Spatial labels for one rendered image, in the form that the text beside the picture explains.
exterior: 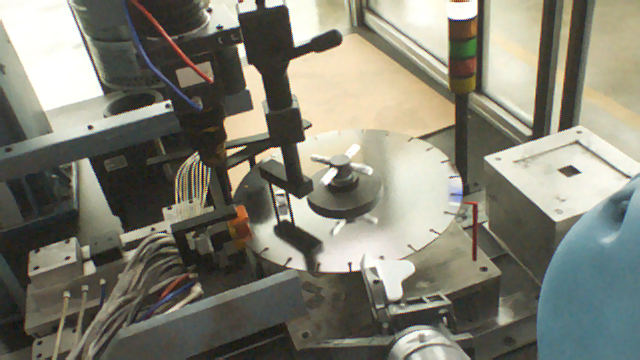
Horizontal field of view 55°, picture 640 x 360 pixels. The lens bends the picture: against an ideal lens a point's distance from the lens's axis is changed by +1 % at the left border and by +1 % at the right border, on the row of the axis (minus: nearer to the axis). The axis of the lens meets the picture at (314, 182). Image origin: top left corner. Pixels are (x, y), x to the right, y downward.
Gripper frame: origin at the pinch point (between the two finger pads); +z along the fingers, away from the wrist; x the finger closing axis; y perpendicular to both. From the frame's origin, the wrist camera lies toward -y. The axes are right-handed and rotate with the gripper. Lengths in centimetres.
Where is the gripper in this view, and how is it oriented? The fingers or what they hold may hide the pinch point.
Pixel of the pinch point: (371, 313)
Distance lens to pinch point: 78.5
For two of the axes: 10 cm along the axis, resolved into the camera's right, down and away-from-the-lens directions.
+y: 9.8, -1.8, 0.4
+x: -1.8, -9.8, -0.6
